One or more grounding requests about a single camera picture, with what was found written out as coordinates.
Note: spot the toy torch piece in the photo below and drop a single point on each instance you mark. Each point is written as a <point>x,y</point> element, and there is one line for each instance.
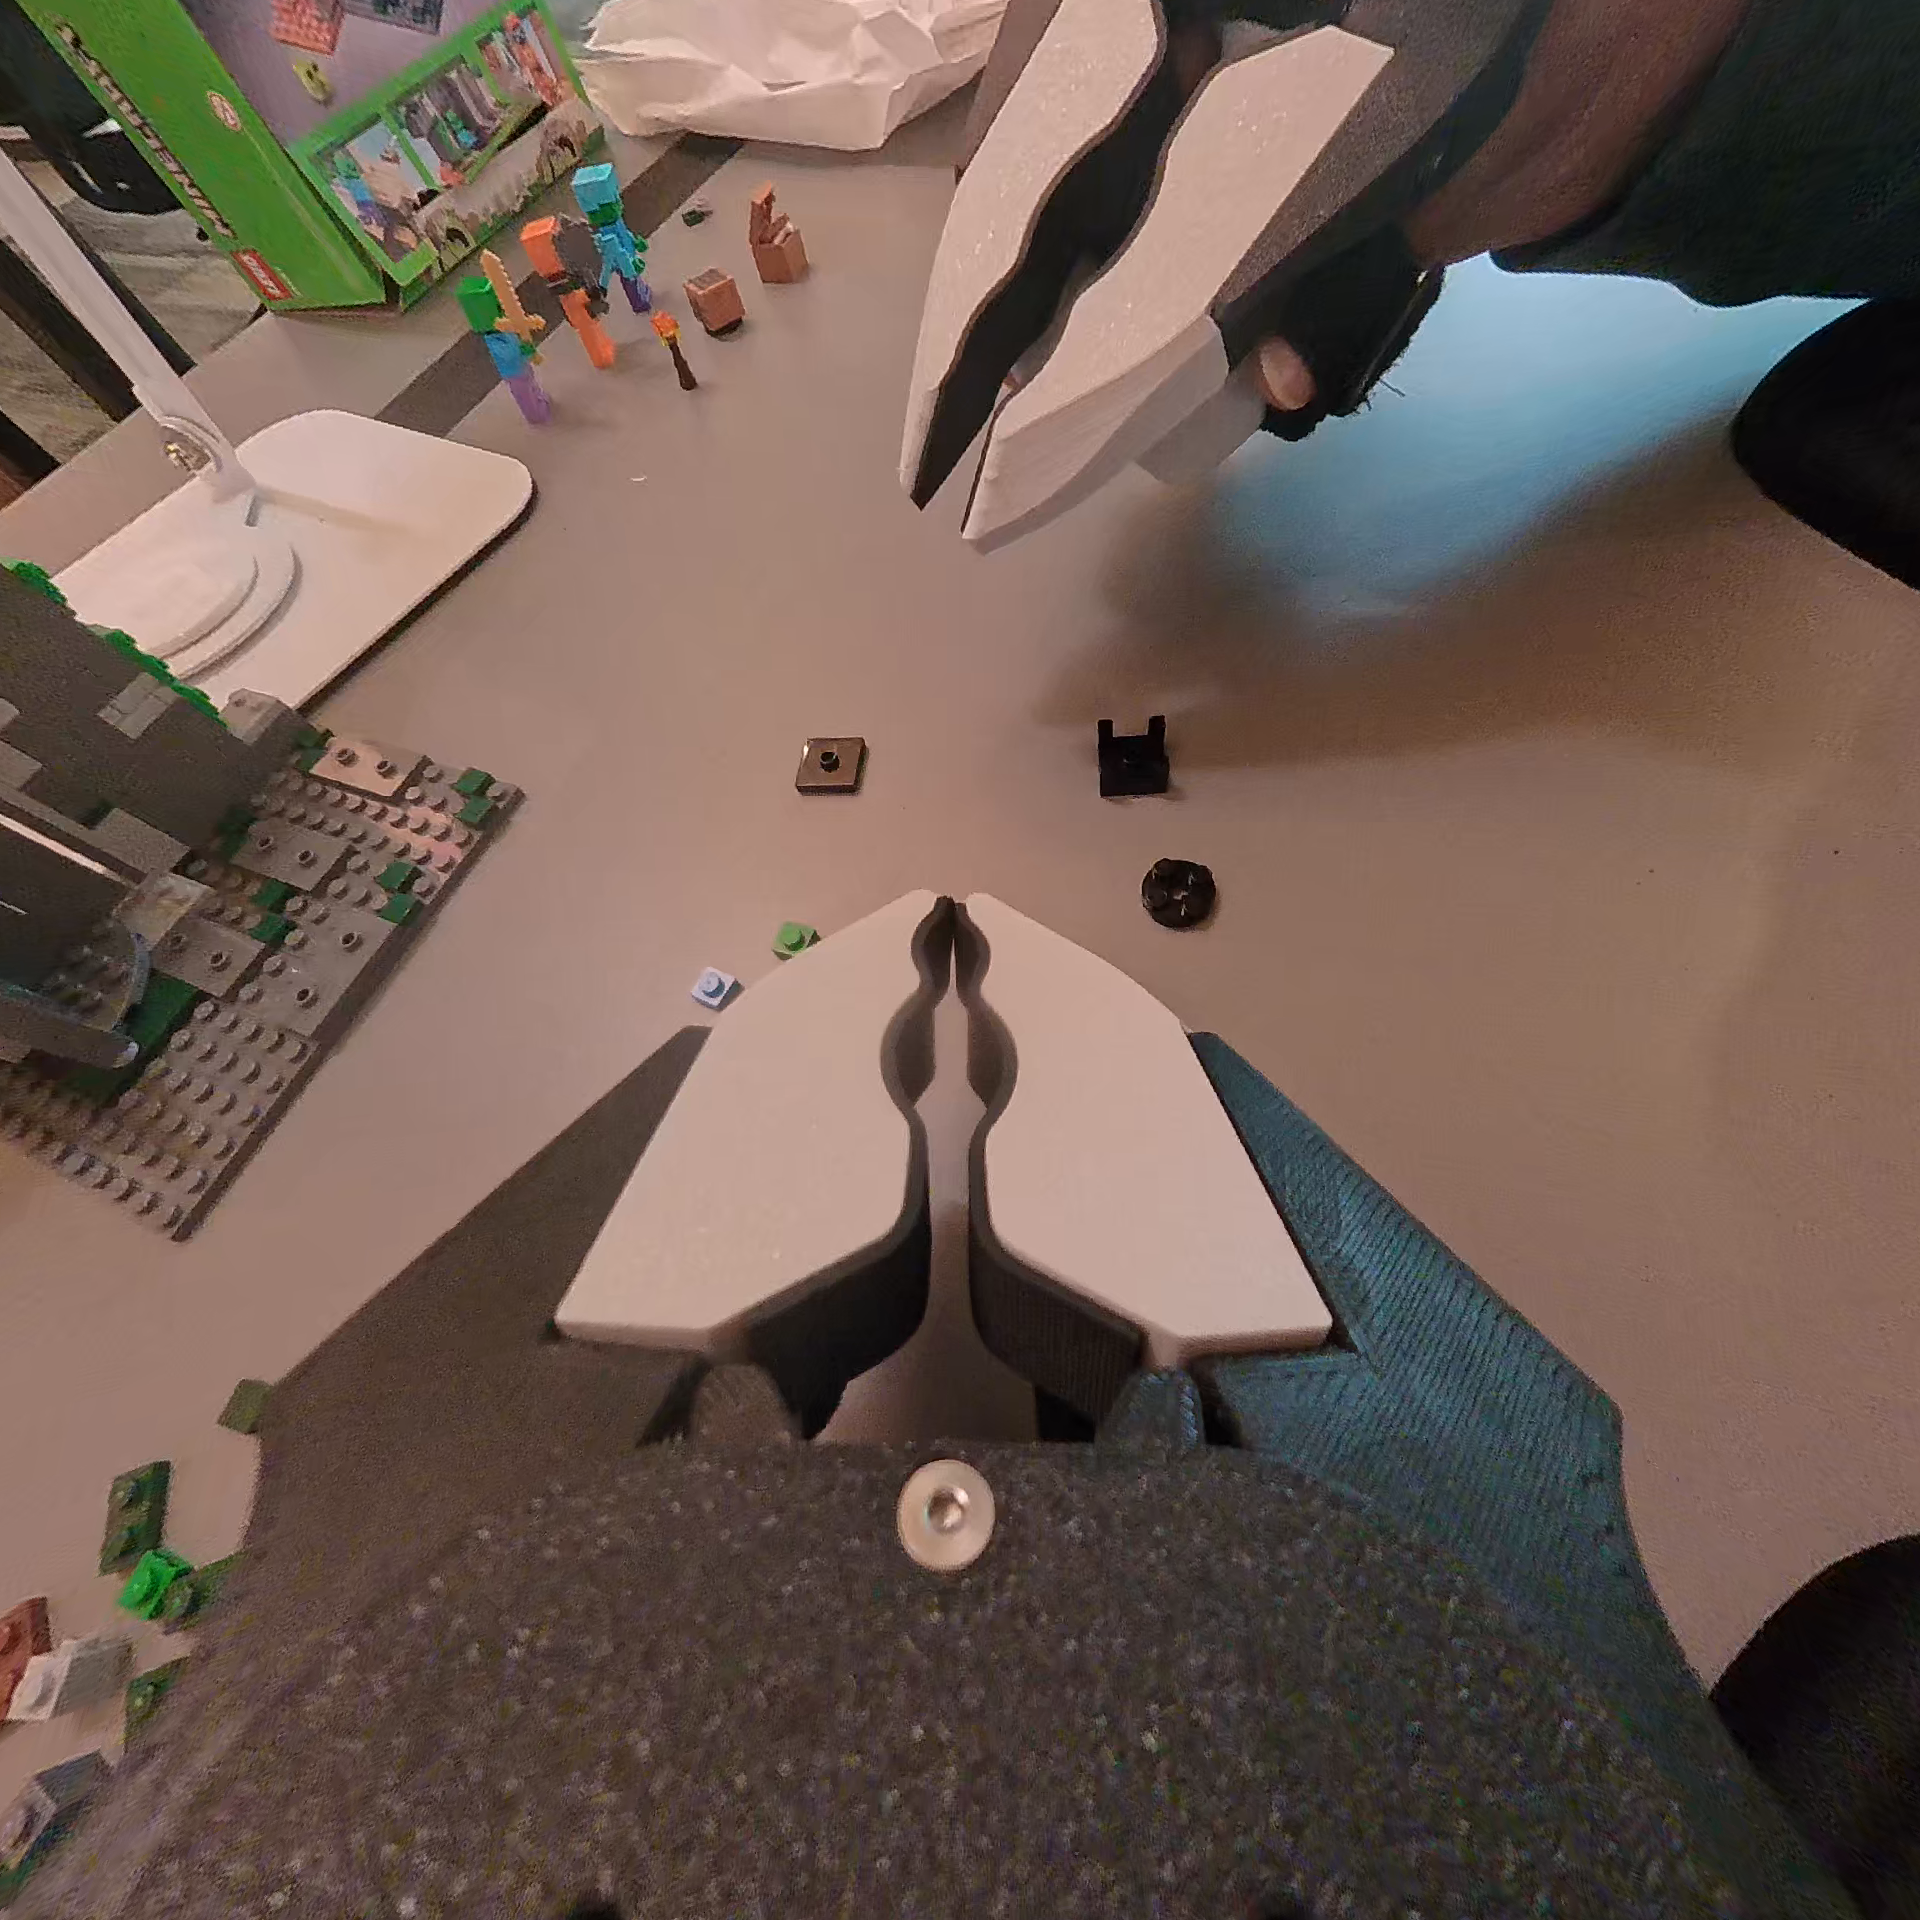
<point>676,352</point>

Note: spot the person's right hand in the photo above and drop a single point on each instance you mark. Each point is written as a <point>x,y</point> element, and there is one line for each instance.
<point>1590,105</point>

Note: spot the grey toy brick building model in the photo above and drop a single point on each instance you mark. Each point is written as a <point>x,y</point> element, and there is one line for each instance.
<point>224,932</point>

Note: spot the green toy brick set box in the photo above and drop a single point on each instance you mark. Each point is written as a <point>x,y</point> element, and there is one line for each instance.
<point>224,135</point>

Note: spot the small blue brick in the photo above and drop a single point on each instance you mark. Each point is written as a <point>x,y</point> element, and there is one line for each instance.
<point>715,988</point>

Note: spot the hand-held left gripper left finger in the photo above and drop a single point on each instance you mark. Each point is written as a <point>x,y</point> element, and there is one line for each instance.
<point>751,1184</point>

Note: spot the small black round piece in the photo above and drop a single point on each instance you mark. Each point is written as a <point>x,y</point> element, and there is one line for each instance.
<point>1180,892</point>

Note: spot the orange toy minifigure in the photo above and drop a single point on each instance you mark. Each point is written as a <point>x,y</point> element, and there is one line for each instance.
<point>578,307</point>

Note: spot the small bright green brick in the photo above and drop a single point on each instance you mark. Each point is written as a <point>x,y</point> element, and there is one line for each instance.
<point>793,940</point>

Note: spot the white printed paper bag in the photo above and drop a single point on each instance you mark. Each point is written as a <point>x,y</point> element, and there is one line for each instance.
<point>779,61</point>

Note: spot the cyan headed toy minifigure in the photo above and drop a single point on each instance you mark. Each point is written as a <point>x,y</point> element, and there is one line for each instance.
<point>609,225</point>

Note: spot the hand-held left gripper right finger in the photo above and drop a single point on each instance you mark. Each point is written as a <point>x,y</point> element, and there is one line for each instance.
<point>1142,1184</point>

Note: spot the small dark green tile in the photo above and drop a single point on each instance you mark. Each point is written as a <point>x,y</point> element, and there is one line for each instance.
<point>244,1407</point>

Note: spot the black square plate with stud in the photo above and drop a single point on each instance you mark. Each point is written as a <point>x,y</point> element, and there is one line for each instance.
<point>833,765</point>

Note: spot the black clawed bracket piece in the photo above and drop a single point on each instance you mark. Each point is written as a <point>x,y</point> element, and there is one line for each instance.
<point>1132,763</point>

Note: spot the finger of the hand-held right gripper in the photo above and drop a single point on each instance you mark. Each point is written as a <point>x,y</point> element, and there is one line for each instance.
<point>1019,182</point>
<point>1201,225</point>

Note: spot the brown toy chest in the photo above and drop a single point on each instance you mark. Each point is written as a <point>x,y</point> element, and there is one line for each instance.
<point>778,247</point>

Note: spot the pile of small bricks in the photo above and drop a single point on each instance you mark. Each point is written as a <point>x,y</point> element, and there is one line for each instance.
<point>136,1576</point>

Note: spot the green headed toy minifigure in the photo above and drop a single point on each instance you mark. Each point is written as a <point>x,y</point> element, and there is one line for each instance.
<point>503,340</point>

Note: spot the white book stand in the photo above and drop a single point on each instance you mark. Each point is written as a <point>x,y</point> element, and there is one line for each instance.
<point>359,511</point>

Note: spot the brown toy block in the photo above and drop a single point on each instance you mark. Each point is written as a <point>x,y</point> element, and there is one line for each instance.
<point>715,301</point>

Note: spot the person's right forearm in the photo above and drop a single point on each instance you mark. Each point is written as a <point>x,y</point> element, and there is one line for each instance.
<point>1800,150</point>

